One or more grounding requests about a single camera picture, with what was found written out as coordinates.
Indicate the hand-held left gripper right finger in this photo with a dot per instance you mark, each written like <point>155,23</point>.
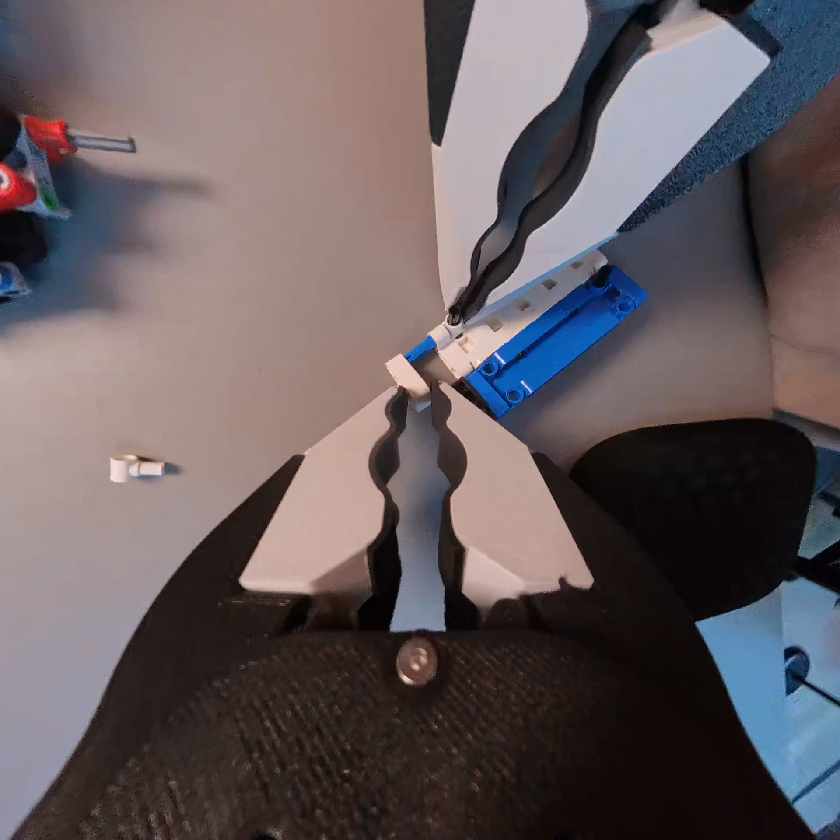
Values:
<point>518,518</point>

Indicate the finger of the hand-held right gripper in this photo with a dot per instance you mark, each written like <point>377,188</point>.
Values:
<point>656,131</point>
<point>499,79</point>

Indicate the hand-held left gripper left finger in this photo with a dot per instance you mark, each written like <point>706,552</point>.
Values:
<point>315,518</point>

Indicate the small white lego connector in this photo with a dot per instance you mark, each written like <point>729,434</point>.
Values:
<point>131,467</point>
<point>403,371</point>

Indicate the blue and white lego panel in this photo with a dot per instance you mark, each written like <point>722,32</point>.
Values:
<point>564,334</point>

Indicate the partly built lego car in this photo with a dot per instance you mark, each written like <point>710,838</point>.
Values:
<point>39,138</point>

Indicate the black wrist rest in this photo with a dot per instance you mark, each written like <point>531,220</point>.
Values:
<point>695,518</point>

